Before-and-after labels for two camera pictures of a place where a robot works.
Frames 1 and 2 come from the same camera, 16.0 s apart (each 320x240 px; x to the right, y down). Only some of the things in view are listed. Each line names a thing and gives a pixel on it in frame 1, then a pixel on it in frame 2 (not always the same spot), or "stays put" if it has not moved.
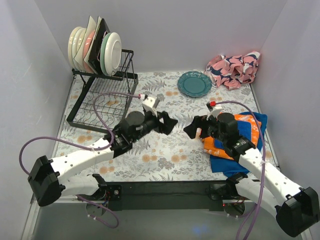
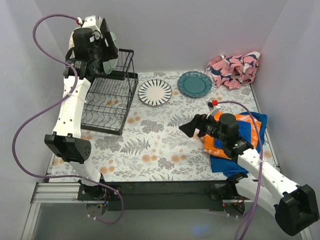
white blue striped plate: [111, 53] → [155, 92]
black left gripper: [160, 119] → [106, 43]
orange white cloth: [209, 141] stays put
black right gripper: [202, 128] stays put
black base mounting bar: [163, 196] stays put
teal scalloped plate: [194, 84] stays put
